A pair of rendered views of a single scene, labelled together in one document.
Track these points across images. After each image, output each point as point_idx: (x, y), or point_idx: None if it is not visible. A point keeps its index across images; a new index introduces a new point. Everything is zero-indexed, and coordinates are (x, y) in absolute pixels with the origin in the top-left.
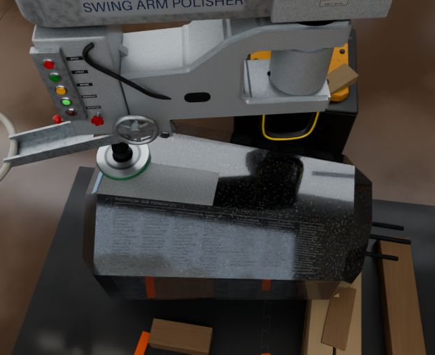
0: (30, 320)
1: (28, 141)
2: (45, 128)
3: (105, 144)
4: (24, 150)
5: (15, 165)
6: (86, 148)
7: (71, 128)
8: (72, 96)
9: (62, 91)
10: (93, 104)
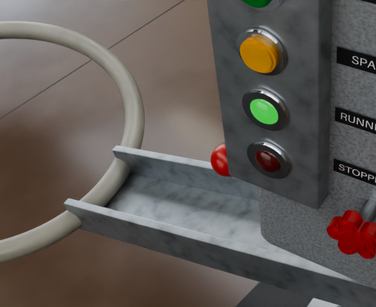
0: None
1: (152, 181)
2: (204, 166)
3: (345, 303)
4: (131, 200)
5: (87, 228)
6: (281, 282)
7: None
8: (296, 95)
9: (264, 61)
10: (371, 164)
